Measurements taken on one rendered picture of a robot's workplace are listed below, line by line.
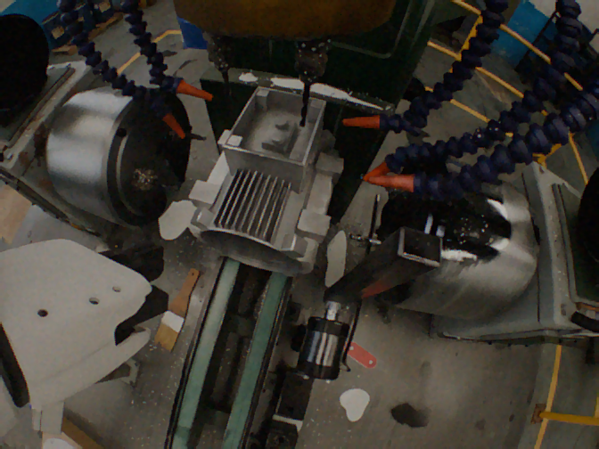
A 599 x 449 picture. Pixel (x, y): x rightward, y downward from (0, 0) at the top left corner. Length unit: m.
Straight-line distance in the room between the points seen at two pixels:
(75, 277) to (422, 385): 0.67
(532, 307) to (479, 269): 0.15
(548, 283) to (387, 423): 0.46
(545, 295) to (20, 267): 0.53
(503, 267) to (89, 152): 0.57
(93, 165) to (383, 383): 0.69
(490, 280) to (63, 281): 0.40
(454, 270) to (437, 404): 0.47
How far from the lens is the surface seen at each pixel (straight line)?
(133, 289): 0.15
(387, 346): 0.63
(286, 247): 0.30
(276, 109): 0.39
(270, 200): 0.31
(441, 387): 0.72
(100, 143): 0.39
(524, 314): 0.46
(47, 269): 0.16
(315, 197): 0.36
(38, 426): 0.52
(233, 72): 0.42
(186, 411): 0.51
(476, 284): 0.35
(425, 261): 0.15
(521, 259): 0.38
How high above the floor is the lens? 1.37
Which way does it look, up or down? 67 degrees down
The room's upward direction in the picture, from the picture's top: 12 degrees clockwise
